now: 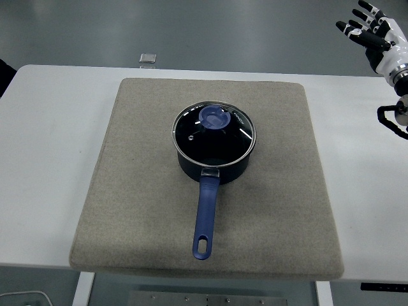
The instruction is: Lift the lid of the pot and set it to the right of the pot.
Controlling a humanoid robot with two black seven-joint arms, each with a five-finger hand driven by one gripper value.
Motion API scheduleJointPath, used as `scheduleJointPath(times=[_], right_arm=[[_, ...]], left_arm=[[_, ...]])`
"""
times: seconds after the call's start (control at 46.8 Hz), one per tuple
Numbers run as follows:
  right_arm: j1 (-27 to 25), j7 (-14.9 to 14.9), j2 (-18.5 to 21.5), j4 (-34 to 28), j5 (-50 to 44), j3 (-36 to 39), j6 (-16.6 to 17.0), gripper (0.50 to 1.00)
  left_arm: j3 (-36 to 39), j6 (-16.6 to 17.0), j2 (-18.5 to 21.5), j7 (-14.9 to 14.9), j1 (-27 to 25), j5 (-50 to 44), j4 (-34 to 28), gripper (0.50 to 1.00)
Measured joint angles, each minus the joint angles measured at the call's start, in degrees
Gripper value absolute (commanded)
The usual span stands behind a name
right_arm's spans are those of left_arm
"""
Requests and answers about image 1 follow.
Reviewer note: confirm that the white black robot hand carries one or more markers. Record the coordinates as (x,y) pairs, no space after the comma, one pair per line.
(391,48)

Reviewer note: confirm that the glass pot lid blue knob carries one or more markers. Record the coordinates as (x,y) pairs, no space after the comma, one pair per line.
(223,145)

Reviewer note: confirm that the black table control panel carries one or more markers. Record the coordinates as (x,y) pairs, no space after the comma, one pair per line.
(382,287)

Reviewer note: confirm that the small silver floor plate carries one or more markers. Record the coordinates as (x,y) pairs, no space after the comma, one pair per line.
(147,58)

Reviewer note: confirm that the white table leg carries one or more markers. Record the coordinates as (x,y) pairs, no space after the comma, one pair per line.
(83,290)
(324,294)

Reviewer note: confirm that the beige fabric mat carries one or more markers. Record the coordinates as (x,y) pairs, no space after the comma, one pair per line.
(127,191)

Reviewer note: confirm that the grey metal plate with screws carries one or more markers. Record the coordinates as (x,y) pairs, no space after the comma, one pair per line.
(207,299)

